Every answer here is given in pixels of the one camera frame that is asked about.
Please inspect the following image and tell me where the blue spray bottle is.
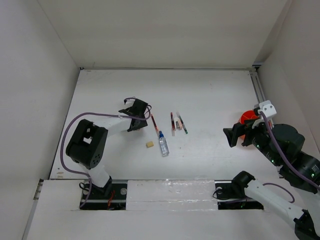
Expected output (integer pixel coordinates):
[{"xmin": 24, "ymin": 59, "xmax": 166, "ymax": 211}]
[{"xmin": 159, "ymin": 131, "xmax": 170, "ymax": 157}]

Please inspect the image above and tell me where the aluminium side rail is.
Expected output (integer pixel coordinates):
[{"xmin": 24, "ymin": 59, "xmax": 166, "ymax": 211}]
[{"xmin": 248, "ymin": 65, "xmax": 266, "ymax": 104}]

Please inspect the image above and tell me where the yellow eraser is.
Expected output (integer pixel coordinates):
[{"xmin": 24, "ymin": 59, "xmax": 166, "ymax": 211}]
[{"xmin": 146, "ymin": 141, "xmax": 154, "ymax": 148}]

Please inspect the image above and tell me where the green pen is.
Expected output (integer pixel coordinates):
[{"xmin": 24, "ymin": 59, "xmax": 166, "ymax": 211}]
[{"xmin": 176, "ymin": 111, "xmax": 188, "ymax": 135}]

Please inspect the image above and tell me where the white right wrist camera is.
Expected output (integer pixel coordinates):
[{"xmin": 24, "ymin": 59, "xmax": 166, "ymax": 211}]
[{"xmin": 253, "ymin": 100, "xmax": 277, "ymax": 121}]

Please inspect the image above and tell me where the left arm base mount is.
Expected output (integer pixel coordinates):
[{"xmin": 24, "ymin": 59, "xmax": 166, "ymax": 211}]
[{"xmin": 79, "ymin": 181, "xmax": 128, "ymax": 211}]

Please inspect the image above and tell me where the orange round organizer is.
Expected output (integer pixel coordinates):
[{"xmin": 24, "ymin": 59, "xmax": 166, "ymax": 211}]
[{"xmin": 238, "ymin": 110, "xmax": 259, "ymax": 126}]

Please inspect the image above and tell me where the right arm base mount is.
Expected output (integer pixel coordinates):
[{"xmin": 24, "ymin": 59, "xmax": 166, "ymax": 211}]
[{"xmin": 212, "ymin": 182, "xmax": 264, "ymax": 210}]

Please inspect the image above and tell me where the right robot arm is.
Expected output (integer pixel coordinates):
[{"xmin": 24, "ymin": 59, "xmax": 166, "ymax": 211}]
[{"xmin": 223, "ymin": 120, "xmax": 320, "ymax": 240}]

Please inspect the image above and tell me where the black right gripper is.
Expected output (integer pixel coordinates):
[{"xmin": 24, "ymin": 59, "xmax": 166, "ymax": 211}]
[{"xmin": 222, "ymin": 114, "xmax": 282, "ymax": 165}]

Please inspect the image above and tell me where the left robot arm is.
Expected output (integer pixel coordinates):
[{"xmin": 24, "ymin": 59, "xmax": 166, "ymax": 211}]
[{"xmin": 60, "ymin": 97, "xmax": 152, "ymax": 199}]

